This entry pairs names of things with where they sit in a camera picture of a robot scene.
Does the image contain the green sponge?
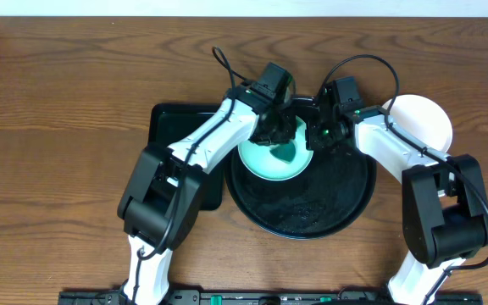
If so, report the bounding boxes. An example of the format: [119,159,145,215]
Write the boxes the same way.
[269,141,297,164]

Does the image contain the light green plate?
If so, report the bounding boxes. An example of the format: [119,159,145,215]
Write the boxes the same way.
[237,117,313,181]

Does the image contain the white plate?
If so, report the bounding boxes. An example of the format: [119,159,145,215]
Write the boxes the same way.
[390,94,453,153]

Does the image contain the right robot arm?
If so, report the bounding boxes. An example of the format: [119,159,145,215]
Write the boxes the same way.
[306,106,488,304]

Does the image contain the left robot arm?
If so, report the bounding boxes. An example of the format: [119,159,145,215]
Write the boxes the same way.
[117,86,296,304]

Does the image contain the black round tray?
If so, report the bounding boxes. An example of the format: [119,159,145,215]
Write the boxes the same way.
[225,143,376,239]

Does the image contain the black rectangular tray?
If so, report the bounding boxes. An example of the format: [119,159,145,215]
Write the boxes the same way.
[147,103,226,211]

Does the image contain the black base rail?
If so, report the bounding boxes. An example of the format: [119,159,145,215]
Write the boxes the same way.
[57,287,482,305]

